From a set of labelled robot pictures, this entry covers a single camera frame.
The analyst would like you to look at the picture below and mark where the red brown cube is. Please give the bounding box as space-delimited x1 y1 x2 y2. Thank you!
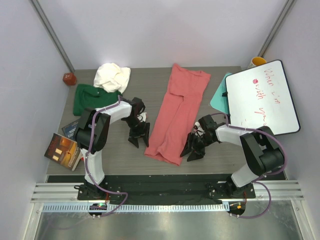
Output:
62 72 77 86

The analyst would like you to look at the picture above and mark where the perforated metal rail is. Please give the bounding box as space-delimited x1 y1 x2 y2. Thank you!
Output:
42 202 230 213

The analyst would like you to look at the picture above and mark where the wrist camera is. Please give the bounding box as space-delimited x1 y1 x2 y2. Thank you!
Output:
131 97 147 122
193 114 223 137

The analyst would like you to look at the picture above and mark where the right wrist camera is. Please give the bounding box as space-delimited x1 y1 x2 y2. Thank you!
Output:
193 114 223 137

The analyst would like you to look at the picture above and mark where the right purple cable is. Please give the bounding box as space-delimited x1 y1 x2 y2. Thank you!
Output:
209 112 288 220

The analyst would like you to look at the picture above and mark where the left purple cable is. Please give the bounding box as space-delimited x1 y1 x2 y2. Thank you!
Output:
83 94 129 217

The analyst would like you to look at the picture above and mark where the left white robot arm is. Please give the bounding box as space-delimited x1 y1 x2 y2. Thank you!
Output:
73 97 151 200

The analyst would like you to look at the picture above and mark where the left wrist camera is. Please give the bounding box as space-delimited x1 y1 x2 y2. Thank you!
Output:
131 97 147 122

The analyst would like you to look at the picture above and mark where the green t shirt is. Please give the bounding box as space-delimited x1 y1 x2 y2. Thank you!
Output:
73 84 122 116

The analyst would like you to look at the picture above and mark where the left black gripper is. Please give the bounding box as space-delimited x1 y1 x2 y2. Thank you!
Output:
124 117 150 148

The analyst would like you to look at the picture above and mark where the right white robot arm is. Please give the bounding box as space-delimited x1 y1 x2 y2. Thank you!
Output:
180 115 286 198

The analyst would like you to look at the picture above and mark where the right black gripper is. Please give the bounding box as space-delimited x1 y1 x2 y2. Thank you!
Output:
180 132 215 162

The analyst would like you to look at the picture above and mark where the yellow white paper cup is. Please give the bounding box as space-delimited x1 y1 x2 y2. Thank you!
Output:
247 56 267 69

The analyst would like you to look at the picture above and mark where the blue paperback book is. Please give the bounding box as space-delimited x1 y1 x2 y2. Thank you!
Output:
61 119 79 140

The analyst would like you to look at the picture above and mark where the white dry-erase board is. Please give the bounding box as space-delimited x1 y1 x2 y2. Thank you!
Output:
225 59 301 135

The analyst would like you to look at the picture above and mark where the white t shirt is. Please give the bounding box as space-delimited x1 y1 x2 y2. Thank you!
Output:
93 63 131 94

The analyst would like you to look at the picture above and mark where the pink t shirt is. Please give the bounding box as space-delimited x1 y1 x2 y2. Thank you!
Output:
144 63 211 166

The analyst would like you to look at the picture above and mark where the dark brown paperback book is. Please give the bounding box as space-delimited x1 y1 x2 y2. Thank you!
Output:
44 133 83 171

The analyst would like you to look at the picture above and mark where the purple cable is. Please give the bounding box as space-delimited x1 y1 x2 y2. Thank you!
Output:
209 112 288 220
83 94 129 217

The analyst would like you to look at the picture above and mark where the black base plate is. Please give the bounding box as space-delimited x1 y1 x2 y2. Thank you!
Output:
76 174 256 201

